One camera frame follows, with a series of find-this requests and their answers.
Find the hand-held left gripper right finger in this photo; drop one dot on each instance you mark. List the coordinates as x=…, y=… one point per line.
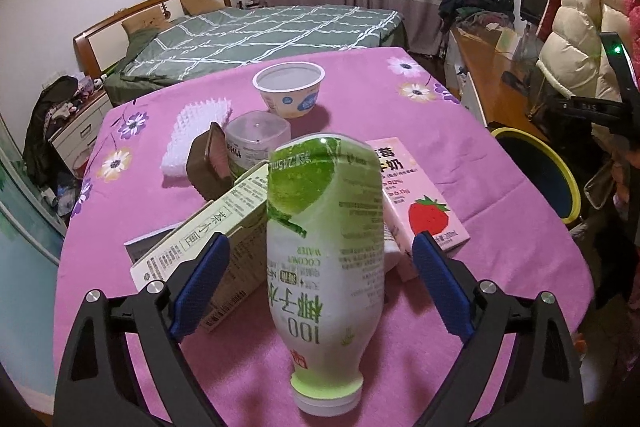
x=442, y=287

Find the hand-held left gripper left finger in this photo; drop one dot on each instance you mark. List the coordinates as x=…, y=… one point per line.
x=200, y=287

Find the cream and green paper box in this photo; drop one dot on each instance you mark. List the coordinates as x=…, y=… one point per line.
x=200, y=217

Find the pink strawberry milk carton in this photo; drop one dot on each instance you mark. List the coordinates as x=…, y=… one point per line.
x=415, y=192

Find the yellow-rimmed dark trash bin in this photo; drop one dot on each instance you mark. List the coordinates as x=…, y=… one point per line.
x=545, y=177

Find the green and white plastic bottle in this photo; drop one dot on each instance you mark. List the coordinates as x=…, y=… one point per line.
x=320, y=257

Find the white foam fruit net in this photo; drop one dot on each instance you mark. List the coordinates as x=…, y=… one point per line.
x=192, y=132

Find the clear plastic jar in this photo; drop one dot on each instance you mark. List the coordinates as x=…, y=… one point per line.
x=255, y=134

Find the cream puffer jacket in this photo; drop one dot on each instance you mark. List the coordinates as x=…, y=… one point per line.
x=585, y=7

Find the long wooden desk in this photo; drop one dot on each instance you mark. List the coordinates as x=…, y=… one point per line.
x=500, y=82

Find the pale green box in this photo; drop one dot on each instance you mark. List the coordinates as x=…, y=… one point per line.
x=506, y=42

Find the pile of dark clothes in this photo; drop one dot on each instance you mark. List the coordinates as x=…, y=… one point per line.
x=475, y=2

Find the pink floral tablecloth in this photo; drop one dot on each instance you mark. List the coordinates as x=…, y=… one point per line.
x=350, y=117

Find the white nightstand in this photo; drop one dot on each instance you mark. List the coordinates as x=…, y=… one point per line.
x=80, y=127

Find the white yogurt cup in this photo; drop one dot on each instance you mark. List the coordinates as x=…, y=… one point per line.
x=290, y=99

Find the black bag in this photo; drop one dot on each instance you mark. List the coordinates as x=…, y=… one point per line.
x=45, y=117

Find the bed with green quilt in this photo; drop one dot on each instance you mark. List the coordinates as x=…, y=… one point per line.
x=275, y=32

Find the wooden bed headboard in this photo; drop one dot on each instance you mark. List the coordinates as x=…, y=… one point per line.
x=85, y=44

